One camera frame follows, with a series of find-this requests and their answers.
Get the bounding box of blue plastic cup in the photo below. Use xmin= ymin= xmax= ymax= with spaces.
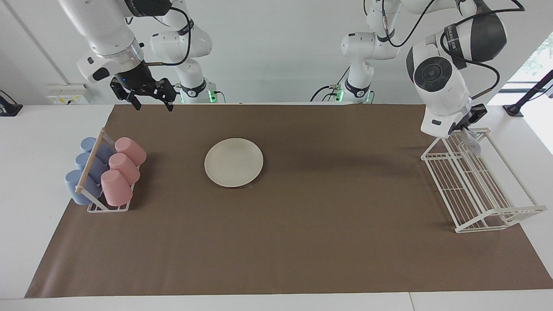
xmin=80 ymin=137 xmax=115 ymax=165
xmin=75 ymin=152 xmax=108 ymax=184
xmin=65 ymin=169 xmax=103 ymax=206

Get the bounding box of white wire dish rack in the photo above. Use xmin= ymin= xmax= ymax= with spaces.
xmin=421 ymin=127 xmax=547 ymax=234

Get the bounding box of black left base cable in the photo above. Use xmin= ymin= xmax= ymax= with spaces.
xmin=310 ymin=65 xmax=350 ymax=103

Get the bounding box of bright window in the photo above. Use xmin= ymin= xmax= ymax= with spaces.
xmin=514 ymin=32 xmax=553 ymax=87

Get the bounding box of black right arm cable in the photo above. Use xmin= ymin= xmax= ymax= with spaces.
xmin=144 ymin=6 xmax=192 ymax=67

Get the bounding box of cream wall power outlet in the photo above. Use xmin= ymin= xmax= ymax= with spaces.
xmin=47 ymin=83 xmax=90 ymax=105

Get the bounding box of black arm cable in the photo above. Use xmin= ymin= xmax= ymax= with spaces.
xmin=144 ymin=6 xmax=192 ymax=67
xmin=380 ymin=0 xmax=525 ymax=100

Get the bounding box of brown table mat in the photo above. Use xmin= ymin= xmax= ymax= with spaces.
xmin=25 ymin=104 xmax=553 ymax=298

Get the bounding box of white cup rack wooden bar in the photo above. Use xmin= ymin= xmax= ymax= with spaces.
xmin=75 ymin=128 xmax=141 ymax=213

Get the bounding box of pink plastic cup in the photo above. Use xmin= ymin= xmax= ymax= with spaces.
xmin=101 ymin=169 xmax=133 ymax=207
xmin=108 ymin=153 xmax=141 ymax=185
xmin=114 ymin=137 xmax=147 ymax=167

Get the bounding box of black angled stand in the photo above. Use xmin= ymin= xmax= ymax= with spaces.
xmin=502 ymin=69 xmax=553 ymax=117

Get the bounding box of cream round plate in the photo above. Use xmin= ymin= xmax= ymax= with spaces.
xmin=204 ymin=138 xmax=264 ymax=188

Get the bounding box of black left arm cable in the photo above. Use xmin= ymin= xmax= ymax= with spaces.
xmin=380 ymin=0 xmax=525 ymax=100

